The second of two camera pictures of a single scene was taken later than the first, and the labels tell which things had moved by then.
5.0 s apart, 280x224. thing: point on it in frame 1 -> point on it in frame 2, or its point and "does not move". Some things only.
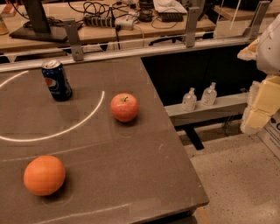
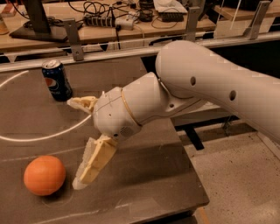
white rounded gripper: x=269 y=48 -> x=114 y=114
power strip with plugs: x=99 y=20 does not move
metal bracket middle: x=192 y=17 does not move
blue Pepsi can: x=57 y=80 does not move
